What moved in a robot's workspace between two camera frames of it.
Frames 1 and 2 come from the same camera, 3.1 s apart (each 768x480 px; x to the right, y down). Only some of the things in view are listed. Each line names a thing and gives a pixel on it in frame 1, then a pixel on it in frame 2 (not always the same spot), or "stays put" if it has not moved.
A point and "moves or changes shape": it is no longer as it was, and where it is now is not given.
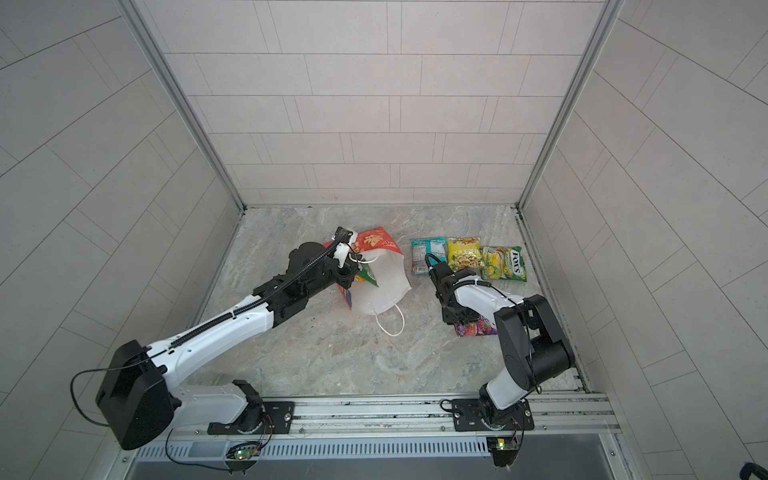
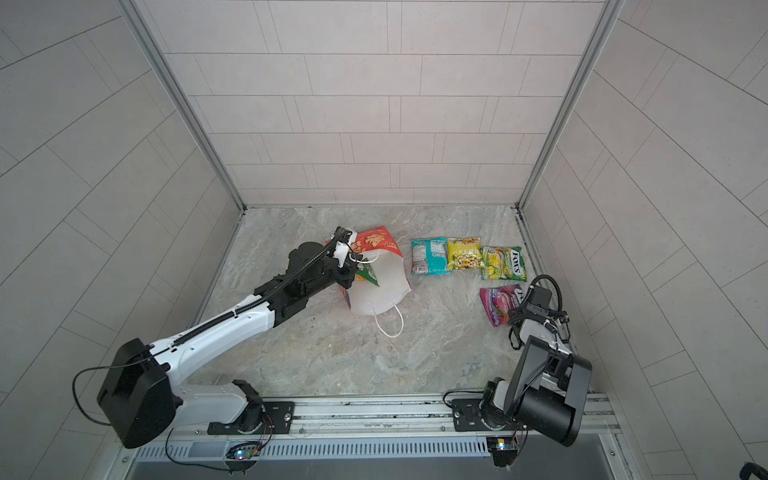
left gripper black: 348,269 stays put
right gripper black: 448,319 → 522,310
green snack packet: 503,263 stays put
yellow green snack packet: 464,253 stays put
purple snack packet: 480,327 moves or changes shape
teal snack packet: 437,247 stays put
